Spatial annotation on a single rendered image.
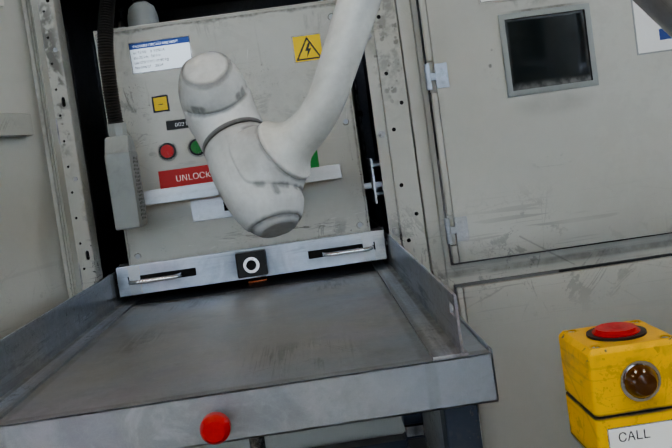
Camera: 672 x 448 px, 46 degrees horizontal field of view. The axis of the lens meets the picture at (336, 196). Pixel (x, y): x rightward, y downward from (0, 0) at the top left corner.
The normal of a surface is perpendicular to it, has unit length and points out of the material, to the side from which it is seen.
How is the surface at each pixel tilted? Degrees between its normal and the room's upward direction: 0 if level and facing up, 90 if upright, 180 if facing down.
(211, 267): 90
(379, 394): 90
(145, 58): 90
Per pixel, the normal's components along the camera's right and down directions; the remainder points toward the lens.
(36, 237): 0.96, -0.12
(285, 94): 0.04, 0.05
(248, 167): -0.39, -0.17
